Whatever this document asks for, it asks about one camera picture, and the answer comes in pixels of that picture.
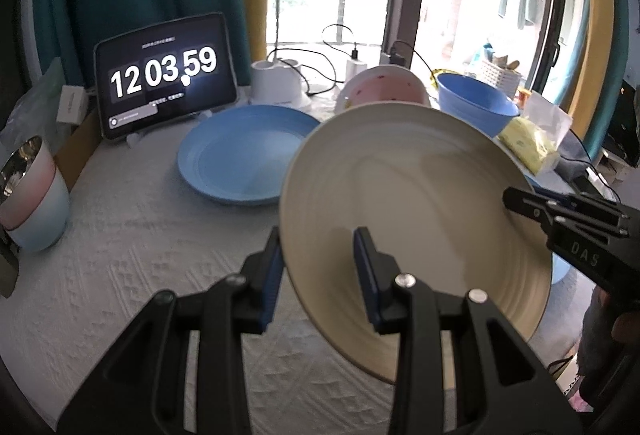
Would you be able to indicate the light blue cup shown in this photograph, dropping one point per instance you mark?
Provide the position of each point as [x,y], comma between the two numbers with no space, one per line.
[45,230]

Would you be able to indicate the cardboard box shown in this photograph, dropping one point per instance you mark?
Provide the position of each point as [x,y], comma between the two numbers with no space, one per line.
[77,150]

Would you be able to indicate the balcony railing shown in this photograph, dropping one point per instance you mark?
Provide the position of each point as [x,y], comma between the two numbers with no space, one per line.
[345,5]

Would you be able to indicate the yellow and red jar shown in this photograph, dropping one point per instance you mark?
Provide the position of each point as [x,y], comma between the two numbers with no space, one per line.
[524,97]

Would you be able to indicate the blue bowl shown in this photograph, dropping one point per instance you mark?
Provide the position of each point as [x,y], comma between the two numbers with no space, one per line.
[475,100]

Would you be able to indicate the yellow tissue pack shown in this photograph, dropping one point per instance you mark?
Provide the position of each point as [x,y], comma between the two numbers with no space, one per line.
[525,145]

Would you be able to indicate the small white box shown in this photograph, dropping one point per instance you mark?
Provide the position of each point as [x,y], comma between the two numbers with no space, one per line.
[71,104]

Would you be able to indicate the pink strawberry print bowl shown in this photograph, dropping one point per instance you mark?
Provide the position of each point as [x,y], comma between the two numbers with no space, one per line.
[380,87]

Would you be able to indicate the white plastic basket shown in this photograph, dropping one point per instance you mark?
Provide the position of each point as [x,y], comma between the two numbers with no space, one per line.
[495,75]

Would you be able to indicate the light blue plate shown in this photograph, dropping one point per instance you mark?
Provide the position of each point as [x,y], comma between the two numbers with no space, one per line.
[235,155]

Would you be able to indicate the pink steel-lined cup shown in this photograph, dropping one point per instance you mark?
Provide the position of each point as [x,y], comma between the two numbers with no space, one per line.
[40,180]

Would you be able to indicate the crumpled clear plastic bag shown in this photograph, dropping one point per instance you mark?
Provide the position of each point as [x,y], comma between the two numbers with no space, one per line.
[30,100]

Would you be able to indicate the yellow curtain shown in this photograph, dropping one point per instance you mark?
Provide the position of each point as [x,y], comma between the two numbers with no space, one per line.
[597,15]
[252,5]

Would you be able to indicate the white charger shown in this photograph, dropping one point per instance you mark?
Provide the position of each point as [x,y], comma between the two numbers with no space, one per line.
[356,70]

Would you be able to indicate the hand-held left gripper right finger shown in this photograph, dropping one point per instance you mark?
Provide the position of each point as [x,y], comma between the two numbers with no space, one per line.
[367,285]

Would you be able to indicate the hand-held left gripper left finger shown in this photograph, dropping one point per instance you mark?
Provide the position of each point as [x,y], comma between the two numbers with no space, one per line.
[270,285]

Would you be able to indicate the dark grey cloth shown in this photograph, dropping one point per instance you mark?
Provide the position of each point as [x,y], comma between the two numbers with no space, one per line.
[575,160]

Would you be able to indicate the tablet showing clock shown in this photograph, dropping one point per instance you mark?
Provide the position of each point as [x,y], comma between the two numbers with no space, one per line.
[160,70]

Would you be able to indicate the cream ridged bowl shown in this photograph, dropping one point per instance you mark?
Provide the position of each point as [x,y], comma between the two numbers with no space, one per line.
[410,195]

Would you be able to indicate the small black device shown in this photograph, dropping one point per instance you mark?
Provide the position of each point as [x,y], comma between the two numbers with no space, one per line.
[595,189]

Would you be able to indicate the black charger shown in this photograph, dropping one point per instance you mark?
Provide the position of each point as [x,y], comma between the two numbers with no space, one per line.
[398,56]

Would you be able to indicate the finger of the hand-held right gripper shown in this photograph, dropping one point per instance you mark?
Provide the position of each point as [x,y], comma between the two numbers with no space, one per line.
[590,217]

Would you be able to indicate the white textured tablecloth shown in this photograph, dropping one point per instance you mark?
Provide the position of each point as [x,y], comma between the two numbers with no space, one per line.
[150,265]

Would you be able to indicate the person's right hand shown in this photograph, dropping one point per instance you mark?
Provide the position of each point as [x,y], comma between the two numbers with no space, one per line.
[629,327]

